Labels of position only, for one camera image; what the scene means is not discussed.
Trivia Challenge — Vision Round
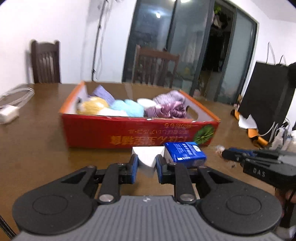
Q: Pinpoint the dark wooden chair left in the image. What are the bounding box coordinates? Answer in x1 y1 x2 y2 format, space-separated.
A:
31 40 61 84

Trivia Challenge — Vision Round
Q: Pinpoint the purple knitted cloth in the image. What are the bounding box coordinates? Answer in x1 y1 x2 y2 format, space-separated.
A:
90 85 115 105

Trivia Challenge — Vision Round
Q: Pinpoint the black paper bag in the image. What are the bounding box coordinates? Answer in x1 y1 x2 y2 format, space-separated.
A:
238 43 296 142

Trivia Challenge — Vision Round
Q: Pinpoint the white charger cable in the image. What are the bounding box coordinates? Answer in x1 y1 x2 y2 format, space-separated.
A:
0 83 35 110

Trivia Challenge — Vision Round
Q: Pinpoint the dark wooden chair right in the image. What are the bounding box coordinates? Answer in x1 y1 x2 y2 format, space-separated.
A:
132 45 180 88

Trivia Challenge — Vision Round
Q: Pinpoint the yellow hamster plush toy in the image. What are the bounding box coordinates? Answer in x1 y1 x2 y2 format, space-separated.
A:
76 97 109 115

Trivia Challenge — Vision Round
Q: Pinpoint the right hand black glove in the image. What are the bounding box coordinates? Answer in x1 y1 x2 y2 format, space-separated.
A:
275 189 295 240

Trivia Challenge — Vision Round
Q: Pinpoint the dark wooden chair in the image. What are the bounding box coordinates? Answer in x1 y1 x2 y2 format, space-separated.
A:
31 40 61 84
132 45 180 88

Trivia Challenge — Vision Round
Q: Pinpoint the red cardboard box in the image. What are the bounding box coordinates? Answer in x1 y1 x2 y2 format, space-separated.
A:
59 81 220 149

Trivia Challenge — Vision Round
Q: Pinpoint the glass sliding door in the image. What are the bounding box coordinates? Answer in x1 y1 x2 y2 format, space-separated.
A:
122 1 258 104

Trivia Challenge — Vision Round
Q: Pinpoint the purple satin pouch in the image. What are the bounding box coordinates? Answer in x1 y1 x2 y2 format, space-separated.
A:
144 101 186 118

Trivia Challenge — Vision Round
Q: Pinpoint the light blue plush toy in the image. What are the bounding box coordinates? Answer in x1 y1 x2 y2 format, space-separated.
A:
98 99 144 118

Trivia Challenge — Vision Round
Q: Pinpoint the white wedge sponge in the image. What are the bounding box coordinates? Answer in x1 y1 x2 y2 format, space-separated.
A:
132 146 165 178

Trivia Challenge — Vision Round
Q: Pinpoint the black studio light stand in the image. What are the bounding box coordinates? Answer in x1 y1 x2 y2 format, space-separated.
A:
92 0 112 82

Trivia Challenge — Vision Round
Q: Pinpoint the white usb charger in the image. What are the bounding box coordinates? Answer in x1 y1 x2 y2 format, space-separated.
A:
0 105 20 124

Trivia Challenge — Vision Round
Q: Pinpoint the blue tissue pack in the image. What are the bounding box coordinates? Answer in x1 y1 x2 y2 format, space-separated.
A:
164 142 207 168

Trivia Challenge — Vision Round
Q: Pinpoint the lilac towel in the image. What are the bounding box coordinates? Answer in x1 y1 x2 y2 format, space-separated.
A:
152 90 186 105

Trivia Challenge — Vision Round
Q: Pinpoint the white round sponge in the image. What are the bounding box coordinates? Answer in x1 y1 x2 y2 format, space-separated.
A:
137 98 157 109

